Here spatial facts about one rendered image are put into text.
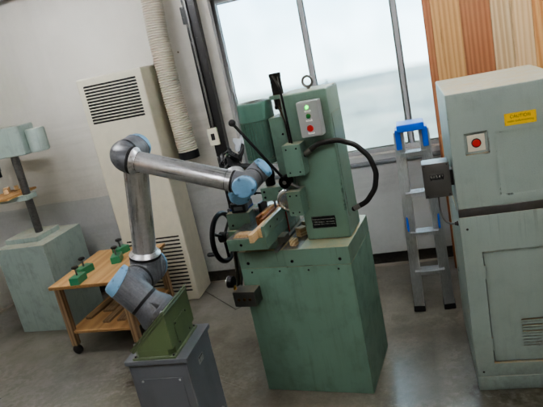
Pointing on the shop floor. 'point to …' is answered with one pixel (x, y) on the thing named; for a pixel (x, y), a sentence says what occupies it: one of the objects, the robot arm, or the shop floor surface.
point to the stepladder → (414, 217)
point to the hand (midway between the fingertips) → (232, 145)
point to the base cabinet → (321, 325)
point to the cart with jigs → (119, 320)
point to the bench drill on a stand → (39, 246)
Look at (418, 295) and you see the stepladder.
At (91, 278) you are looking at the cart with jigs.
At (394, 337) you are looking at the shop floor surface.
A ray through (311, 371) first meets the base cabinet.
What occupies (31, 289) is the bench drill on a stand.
